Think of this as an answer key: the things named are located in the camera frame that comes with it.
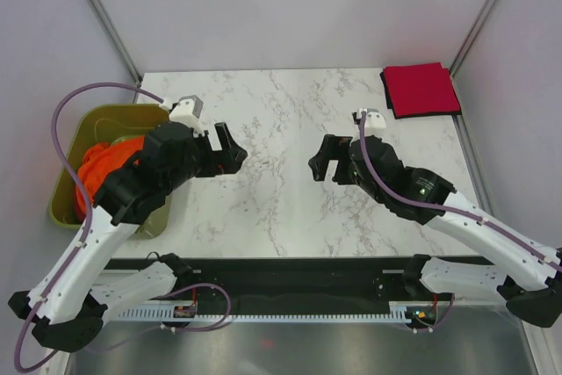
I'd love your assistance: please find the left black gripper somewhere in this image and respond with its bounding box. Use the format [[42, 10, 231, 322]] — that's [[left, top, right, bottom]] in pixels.
[[163, 123, 247, 196]]

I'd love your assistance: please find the orange t shirt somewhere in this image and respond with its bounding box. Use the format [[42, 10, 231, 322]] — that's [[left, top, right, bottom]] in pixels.
[[77, 135, 145, 204]]

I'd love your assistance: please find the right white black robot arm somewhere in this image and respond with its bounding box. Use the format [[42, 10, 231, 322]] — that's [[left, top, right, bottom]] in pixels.
[[308, 134, 561, 328]]

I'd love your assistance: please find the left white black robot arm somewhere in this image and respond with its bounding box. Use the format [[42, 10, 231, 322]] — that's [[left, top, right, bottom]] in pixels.
[[9, 122, 248, 352]]

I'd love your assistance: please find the folded red t shirt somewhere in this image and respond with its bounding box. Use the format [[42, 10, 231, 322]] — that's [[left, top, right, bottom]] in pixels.
[[383, 62, 461, 118]]

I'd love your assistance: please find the olive green plastic bin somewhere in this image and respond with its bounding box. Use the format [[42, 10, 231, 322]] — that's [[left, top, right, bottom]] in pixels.
[[49, 104, 169, 230]]

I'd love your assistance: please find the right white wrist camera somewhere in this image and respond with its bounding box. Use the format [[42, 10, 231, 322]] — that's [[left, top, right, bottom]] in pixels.
[[352, 108, 386, 139]]

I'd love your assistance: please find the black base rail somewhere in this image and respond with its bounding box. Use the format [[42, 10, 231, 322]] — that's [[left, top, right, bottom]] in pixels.
[[103, 256, 484, 317]]

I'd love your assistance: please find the white slotted cable duct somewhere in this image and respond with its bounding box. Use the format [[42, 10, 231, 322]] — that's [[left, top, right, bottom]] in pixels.
[[113, 301, 412, 324]]

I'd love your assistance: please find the left aluminium frame post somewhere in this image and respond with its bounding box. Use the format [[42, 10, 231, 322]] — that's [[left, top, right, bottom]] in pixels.
[[86, 0, 142, 86]]

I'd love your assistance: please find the aluminium frame post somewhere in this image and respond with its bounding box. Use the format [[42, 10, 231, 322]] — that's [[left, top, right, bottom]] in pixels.
[[449, 0, 500, 79], [86, 0, 142, 86]]

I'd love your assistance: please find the right aluminium frame post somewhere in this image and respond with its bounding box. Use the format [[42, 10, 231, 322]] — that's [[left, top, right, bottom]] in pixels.
[[449, 0, 500, 79]]

